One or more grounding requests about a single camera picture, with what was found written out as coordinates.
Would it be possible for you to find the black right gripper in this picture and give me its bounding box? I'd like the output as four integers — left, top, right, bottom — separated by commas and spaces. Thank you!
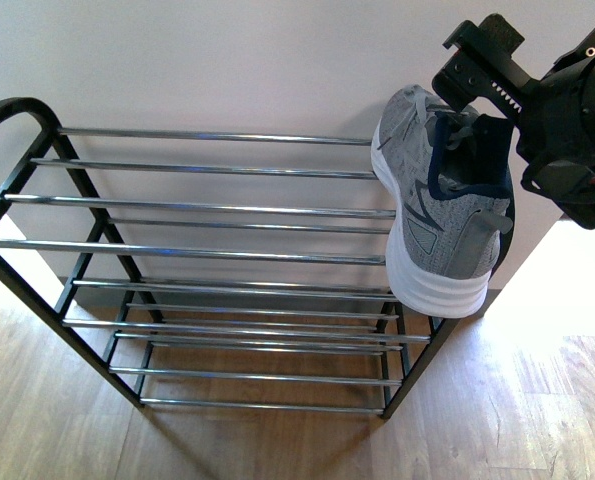
432, 14, 595, 229

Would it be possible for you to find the grey knit sneaker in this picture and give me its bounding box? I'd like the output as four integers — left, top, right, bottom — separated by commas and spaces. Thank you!
371, 85, 514, 319

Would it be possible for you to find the black metal shoe rack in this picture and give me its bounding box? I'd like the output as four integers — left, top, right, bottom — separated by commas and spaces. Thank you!
0, 97, 457, 418

